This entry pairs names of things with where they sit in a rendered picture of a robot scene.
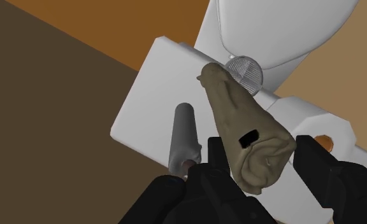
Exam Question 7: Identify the grey cylinder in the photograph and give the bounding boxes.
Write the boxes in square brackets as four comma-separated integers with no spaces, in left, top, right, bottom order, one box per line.
[168,102,203,180]

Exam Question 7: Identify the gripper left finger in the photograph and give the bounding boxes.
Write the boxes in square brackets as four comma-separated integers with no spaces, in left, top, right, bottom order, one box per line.
[118,136,277,224]

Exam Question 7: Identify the tan crumpled cloth bag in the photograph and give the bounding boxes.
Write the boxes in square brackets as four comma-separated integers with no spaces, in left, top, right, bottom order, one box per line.
[196,62,298,196]

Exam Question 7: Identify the white paper roll orange core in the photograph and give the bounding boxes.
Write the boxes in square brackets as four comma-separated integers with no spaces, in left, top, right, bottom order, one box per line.
[266,95,357,164]

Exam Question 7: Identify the clear ribbed round glass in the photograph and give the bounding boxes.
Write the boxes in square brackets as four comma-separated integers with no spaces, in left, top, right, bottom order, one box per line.
[224,55,264,97]

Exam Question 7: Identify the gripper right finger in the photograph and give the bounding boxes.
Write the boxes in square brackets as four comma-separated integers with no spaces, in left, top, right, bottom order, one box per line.
[292,134,367,224]

